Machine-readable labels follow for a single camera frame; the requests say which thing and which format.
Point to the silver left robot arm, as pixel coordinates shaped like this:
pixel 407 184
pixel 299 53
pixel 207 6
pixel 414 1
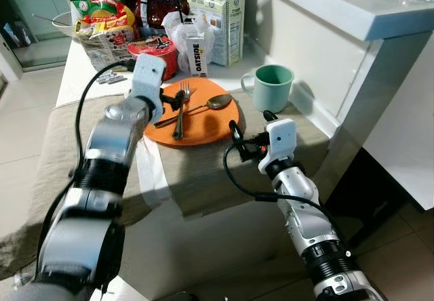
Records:
pixel 102 145

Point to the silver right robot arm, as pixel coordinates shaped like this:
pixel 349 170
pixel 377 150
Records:
pixel 308 226

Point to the metal fork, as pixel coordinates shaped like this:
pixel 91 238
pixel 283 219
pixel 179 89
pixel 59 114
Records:
pixel 180 121

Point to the orange round plate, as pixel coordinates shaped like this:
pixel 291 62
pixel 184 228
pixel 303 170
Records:
pixel 203 121

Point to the metal spoon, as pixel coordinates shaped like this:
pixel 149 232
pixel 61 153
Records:
pixel 218 102

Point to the small Oatside drink carton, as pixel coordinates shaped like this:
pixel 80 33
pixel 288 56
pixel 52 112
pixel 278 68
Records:
pixel 196 53

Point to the red instant noodle cup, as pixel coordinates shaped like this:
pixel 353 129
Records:
pixel 154 53

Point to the green ceramic mug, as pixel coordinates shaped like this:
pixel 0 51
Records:
pixel 274 92

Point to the white plastic bag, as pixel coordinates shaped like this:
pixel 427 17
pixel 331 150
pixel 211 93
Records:
pixel 178 36

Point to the dark red snack bag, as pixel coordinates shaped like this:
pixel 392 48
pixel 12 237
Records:
pixel 156 9

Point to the green yellow snack bag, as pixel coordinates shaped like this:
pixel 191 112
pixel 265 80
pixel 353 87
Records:
pixel 105 26

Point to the white bowl with utensil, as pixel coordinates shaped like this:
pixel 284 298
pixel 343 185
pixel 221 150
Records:
pixel 62 23

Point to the white raised counter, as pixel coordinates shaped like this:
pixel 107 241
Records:
pixel 352 64

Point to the glass door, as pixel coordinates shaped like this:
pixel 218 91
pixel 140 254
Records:
pixel 34 16

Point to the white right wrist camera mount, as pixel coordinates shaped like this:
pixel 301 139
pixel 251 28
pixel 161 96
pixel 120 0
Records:
pixel 280 142

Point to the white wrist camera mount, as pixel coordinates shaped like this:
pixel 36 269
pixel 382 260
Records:
pixel 148 74
pixel 280 142

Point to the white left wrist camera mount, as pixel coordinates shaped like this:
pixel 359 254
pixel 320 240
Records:
pixel 148 74

